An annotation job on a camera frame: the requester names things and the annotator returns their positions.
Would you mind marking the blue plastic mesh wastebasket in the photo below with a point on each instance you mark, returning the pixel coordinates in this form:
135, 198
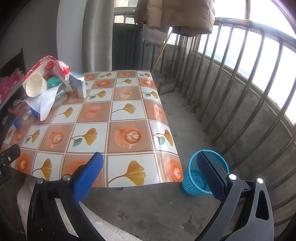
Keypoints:
194, 183

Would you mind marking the cream paper cup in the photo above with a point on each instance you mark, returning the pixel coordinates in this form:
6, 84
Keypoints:
34, 85

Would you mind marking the red white snack bag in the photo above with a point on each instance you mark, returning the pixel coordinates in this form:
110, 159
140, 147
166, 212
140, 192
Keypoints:
46, 62

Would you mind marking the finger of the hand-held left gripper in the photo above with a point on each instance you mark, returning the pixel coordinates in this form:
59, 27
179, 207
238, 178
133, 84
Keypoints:
8, 160

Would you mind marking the clear plastic bottle blue cap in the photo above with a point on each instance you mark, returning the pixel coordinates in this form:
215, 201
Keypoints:
23, 117

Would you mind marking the pink floral blanket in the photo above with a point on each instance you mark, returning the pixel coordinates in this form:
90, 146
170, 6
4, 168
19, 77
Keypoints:
7, 88

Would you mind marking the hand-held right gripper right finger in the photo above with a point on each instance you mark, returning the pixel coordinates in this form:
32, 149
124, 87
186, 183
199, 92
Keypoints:
211, 173

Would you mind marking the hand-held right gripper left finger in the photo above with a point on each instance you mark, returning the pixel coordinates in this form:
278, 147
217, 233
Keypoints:
89, 178

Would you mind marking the table with patterned tablecloth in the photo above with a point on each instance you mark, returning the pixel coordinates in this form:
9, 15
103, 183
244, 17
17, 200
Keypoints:
97, 139

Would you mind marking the white blue carton box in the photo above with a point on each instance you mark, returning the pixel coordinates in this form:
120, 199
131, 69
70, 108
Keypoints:
78, 85

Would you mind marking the beige quilted down jacket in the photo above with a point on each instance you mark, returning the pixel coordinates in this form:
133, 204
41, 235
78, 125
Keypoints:
173, 14

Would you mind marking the metal balcony railing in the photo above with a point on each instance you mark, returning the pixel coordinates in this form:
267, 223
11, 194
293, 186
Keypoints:
233, 22

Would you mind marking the brown hanging cloth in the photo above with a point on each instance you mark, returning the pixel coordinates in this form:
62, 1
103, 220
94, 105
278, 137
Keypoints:
155, 34

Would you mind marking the green plastic bag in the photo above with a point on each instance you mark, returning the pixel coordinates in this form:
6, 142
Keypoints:
54, 82

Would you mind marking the white tissue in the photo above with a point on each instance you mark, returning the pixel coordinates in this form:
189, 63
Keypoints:
46, 104

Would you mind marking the grey metal dustpan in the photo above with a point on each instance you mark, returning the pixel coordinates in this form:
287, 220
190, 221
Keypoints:
167, 87

